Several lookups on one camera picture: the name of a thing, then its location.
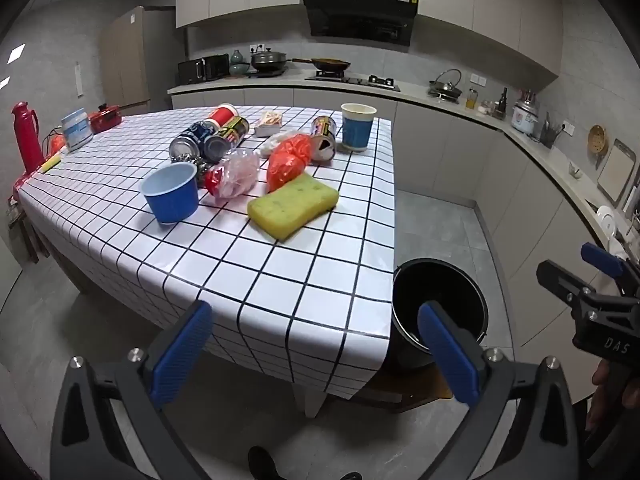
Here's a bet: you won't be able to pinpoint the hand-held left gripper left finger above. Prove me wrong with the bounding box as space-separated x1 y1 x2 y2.
50 300 216 480

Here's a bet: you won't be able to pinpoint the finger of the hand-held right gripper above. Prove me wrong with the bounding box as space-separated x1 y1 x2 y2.
537 260 601 311
581 242 640 296

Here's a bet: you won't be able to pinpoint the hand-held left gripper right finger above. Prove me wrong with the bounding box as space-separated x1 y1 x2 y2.
417 301 581 480

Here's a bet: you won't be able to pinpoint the black bucket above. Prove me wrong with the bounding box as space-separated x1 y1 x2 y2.
391 258 489 371

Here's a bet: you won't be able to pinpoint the clear red plastic bag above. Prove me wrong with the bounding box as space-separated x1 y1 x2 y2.
205 149 261 200

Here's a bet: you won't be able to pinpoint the blue drink can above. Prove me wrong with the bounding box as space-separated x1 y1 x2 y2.
169 121 216 161

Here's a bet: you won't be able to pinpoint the black yellow drink can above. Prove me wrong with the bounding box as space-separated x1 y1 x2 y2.
204 116 250 163

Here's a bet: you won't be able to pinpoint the blue white paper cup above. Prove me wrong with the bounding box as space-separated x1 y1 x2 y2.
341 103 377 153

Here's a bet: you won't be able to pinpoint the red paper cup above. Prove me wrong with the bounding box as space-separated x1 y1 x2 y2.
207 103 240 131

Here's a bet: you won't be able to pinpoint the small red white box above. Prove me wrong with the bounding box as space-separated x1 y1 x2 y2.
254 110 283 137

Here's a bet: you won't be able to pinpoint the red yellow label can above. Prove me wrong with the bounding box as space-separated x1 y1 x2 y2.
310 116 337 162

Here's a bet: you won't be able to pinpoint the person's right hand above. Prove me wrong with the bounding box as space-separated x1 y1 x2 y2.
586 360 613 431

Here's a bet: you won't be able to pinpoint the white plate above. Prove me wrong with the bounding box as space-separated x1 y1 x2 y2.
597 205 621 236

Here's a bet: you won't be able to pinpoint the wooden board under bin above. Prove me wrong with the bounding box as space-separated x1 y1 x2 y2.
360 360 453 413

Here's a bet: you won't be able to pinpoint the beige cutting board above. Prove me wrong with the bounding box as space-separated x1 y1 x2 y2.
597 140 637 201

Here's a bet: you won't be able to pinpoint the grey kitchen counter cabinets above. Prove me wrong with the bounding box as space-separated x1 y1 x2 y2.
167 77 640 401

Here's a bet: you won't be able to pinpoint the wicker basket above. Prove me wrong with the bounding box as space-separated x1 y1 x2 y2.
587 125 608 156

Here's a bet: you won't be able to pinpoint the black utensil holder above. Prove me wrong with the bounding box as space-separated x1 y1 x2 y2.
542 112 563 148

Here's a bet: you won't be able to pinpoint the checkered white tablecloth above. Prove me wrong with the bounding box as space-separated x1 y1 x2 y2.
17 105 396 401

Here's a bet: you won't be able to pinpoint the blue plastic bowl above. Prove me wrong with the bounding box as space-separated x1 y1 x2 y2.
139 162 200 225

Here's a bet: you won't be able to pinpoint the white rice cooker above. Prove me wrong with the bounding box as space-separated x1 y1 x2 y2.
512 91 541 135

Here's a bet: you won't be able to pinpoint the yellow sponge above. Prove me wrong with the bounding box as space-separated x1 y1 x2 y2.
247 172 340 242

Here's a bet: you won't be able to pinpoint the steel wool scrubber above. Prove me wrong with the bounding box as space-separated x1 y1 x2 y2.
170 157 211 188

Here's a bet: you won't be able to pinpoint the orange plastic bag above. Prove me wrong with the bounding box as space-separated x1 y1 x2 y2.
266 134 313 193

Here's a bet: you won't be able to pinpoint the steel kettle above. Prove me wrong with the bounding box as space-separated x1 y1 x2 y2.
429 69 463 98

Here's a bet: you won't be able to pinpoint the crumpled white tissue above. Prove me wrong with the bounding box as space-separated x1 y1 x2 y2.
257 130 296 156

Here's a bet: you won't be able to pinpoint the white jar blue label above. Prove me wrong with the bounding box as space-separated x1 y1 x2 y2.
61 108 94 152

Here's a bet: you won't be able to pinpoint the red cooking pot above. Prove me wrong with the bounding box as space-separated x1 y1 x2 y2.
89 103 122 133

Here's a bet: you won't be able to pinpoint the red thermos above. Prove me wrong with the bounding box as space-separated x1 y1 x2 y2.
11 101 45 176

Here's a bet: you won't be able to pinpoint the black microwave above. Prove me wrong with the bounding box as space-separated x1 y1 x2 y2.
178 54 231 86

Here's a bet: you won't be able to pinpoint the black gas stove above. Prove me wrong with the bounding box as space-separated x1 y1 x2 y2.
305 72 402 92

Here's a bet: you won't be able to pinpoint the green ceramic jar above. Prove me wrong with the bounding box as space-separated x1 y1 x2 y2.
229 50 251 78

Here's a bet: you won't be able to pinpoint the beige refrigerator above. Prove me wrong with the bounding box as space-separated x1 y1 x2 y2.
100 6 186 116

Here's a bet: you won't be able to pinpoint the black lidded pot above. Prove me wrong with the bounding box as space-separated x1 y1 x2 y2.
250 47 290 73

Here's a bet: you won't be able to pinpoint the black wok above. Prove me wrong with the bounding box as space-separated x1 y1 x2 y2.
292 56 352 73

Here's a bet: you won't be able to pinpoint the black range hood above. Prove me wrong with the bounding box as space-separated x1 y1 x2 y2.
300 0 418 48

